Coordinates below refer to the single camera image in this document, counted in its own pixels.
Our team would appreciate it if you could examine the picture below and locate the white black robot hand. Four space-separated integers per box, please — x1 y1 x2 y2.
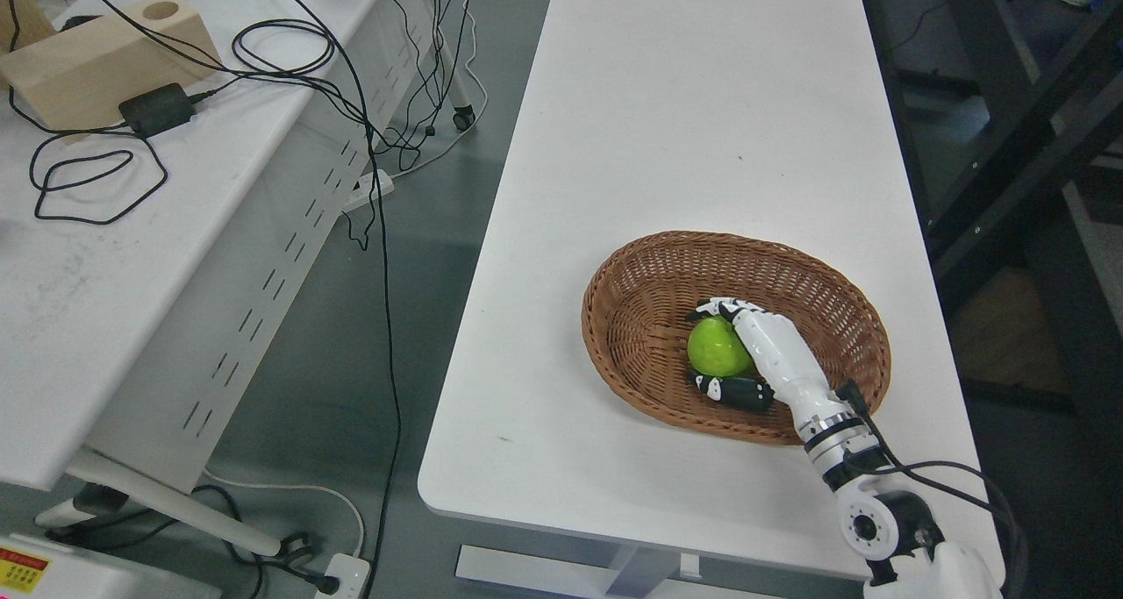
687 296 857 442

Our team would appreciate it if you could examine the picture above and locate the green apple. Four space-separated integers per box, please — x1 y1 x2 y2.
687 317 755 378

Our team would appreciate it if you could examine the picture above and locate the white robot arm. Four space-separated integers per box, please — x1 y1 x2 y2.
797 414 999 598

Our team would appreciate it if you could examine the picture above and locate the black shelf unit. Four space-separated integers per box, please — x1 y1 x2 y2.
862 0 1120 598

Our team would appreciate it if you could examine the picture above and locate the brown wicker basket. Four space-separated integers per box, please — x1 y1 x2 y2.
581 232 892 446

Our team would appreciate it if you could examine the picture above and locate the white standing table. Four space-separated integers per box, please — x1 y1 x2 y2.
418 0 1005 598

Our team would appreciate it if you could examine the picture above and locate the white power strip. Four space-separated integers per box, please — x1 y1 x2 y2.
313 553 372 598
341 170 396 214

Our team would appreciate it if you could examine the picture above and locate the white folding desk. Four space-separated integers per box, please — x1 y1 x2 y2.
0 0 480 559

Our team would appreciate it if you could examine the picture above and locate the black power adapter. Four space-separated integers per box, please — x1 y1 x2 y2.
118 82 197 139

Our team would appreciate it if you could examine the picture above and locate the wooden block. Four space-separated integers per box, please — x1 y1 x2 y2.
1 0 221 129

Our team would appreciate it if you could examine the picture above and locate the white box device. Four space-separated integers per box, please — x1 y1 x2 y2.
1 534 222 598

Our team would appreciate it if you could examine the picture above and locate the long black cable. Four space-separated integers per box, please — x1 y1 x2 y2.
263 0 404 599

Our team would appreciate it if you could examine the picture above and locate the black cable loop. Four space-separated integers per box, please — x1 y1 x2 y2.
29 134 168 226

